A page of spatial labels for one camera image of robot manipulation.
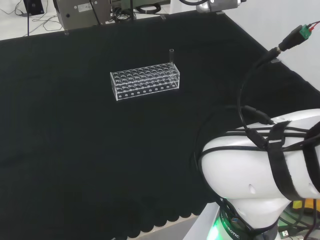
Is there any coiled black cable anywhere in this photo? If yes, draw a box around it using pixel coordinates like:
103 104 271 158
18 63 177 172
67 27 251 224
135 4 162 15

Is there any clear plastic test tube rack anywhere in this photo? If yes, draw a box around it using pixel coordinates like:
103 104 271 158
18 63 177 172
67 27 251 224
109 63 181 102

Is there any black box on floor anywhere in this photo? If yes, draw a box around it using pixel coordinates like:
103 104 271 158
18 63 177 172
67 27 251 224
23 0 45 16

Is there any green terminal connector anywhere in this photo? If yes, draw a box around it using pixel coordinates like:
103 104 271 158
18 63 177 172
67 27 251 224
299 24 313 41

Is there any thin grey floor cable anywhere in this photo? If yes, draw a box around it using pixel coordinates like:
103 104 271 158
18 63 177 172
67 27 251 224
0 7 61 32

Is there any black bench cloth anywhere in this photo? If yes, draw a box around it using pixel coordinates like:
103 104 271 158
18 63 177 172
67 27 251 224
0 10 320 240

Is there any grey metal equipment box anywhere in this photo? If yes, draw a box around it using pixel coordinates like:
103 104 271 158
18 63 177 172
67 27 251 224
53 0 113 30

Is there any pale board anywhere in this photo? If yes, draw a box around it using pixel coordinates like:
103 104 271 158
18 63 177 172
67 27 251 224
111 201 222 240

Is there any thick black plug cable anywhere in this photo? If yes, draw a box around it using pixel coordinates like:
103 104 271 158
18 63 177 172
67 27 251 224
237 24 305 151

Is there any yellow stop button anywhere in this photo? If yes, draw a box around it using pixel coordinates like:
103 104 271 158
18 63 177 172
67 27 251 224
291 198 320 215

